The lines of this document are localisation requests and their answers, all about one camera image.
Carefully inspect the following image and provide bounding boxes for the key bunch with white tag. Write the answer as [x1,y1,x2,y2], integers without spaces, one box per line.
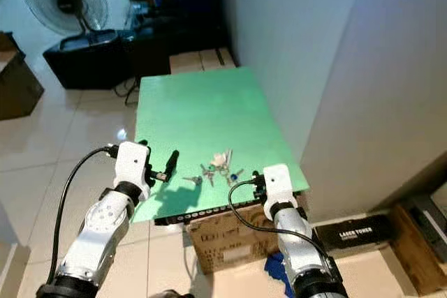
[200,148,247,188]

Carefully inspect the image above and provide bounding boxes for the black power strip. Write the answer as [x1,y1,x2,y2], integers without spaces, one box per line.
[153,202,261,227]

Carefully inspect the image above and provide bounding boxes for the green table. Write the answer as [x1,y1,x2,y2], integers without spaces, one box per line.
[131,66,311,226]

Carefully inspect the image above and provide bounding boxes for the printed brown cardboard box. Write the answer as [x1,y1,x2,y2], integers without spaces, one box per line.
[185,197,309,276]

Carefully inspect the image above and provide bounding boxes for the blue cloth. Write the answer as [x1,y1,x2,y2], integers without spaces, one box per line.
[263,251,295,298]

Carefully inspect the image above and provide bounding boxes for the black storage case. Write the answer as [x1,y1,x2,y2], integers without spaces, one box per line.
[42,29,135,91]

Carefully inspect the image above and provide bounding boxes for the tan taped cardboard box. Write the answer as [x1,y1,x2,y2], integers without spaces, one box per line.
[168,47,237,75]

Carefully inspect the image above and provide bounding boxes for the black laser toner box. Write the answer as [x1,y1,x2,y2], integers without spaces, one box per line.
[313,214,396,251]

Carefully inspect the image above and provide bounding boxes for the dark desk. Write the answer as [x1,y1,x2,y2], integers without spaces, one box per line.
[117,0,233,98]

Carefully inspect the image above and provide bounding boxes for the open brown cardboard box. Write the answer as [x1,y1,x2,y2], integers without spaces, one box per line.
[0,31,45,121]

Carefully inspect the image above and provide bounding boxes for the brown wooden crate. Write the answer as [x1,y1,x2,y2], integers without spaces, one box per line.
[387,195,447,297]

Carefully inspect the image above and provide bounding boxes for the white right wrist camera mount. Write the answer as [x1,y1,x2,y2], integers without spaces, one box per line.
[261,163,296,219]

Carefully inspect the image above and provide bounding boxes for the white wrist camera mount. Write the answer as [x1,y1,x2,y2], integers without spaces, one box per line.
[261,163,296,219]
[115,140,152,198]

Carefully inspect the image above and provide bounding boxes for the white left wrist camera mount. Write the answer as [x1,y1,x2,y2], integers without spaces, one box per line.
[115,140,152,198]

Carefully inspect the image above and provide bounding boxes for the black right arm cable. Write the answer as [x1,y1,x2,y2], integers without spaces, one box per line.
[227,179,333,258]

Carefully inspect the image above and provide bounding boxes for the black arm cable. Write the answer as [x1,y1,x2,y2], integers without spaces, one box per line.
[45,144,118,286]
[227,179,333,258]

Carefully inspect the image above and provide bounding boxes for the black floor cable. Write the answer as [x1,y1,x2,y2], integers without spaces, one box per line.
[112,77,140,107]

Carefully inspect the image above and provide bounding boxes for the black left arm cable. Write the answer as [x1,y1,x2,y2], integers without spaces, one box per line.
[45,144,118,286]

